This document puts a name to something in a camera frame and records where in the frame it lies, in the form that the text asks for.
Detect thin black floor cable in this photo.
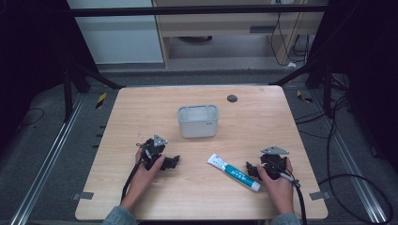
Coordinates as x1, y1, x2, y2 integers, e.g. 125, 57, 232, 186
17, 107, 46, 129

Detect yellow and black tape strip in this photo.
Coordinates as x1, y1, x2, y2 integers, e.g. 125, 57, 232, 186
95, 92, 108, 110
296, 89, 314, 104

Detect dark curtain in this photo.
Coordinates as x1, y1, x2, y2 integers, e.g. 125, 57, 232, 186
308, 0, 398, 176
0, 0, 101, 158

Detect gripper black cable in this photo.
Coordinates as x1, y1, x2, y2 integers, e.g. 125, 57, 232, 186
120, 157, 145, 203
275, 170, 309, 225

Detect white plastic container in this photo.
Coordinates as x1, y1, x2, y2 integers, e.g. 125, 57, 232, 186
176, 104, 220, 140

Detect white cabinet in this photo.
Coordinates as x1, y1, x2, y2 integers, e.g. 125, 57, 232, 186
66, 0, 165, 66

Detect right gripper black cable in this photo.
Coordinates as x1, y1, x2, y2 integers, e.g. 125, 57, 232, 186
275, 170, 309, 225

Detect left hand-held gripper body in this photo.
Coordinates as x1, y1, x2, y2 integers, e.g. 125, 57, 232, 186
136, 133, 169, 172

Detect person's right hand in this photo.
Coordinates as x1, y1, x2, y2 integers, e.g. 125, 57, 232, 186
255, 157, 296, 217

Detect person's left hand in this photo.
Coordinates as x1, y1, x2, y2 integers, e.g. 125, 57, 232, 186
119, 147, 166, 214

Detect black metal crossbar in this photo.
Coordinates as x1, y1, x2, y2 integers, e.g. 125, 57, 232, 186
69, 4, 330, 18

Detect light wooden desk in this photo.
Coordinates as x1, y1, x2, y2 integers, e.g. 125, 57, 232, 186
151, 0, 330, 69

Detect black hanging cables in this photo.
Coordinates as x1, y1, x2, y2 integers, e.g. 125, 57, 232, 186
269, 0, 314, 68

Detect black metal stand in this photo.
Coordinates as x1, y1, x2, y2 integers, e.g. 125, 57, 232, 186
61, 60, 127, 124
268, 59, 348, 120

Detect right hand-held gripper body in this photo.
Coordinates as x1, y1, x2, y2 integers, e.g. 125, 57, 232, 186
259, 145, 291, 181

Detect aluminium floor rail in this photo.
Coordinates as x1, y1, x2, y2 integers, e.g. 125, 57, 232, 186
8, 93, 86, 225
308, 90, 390, 225

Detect white and teal toothpaste tube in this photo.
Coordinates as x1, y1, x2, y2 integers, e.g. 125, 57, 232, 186
207, 152, 262, 193

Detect grey tape piece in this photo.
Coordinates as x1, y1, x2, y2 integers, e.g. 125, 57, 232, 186
71, 191, 95, 202
309, 190, 331, 202

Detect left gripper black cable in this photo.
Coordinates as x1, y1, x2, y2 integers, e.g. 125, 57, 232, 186
120, 157, 145, 203

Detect black floor cable loop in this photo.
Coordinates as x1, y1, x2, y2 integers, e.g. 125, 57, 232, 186
294, 93, 394, 225

